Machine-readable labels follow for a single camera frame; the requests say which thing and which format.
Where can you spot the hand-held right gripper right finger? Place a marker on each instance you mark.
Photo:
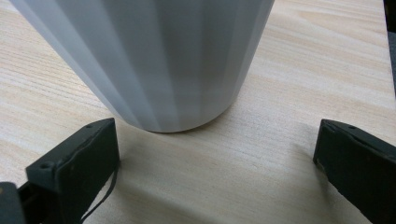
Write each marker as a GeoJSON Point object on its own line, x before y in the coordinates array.
{"type": "Point", "coordinates": [361, 168]}

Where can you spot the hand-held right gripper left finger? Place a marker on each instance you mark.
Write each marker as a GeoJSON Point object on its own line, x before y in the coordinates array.
{"type": "Point", "coordinates": [77, 168]}

